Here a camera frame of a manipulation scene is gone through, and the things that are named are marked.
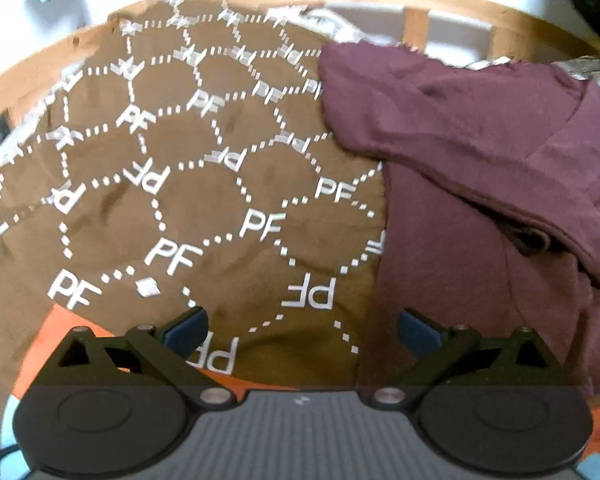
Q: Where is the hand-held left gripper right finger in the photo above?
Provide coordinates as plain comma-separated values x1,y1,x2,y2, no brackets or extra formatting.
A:
372,308,566,408

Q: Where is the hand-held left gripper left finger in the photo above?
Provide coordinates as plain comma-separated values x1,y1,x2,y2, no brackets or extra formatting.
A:
55,307,241,411

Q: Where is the maroon small garment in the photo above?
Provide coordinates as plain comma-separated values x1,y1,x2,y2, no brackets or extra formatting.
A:
319,42,600,401

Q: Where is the orange and blue mat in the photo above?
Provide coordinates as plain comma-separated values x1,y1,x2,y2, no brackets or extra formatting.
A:
0,304,600,480

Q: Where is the brown printed blanket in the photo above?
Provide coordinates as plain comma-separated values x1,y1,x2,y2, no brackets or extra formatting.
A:
0,0,392,387

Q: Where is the white patterned bedding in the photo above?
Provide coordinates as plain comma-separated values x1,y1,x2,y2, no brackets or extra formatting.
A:
300,6,600,92

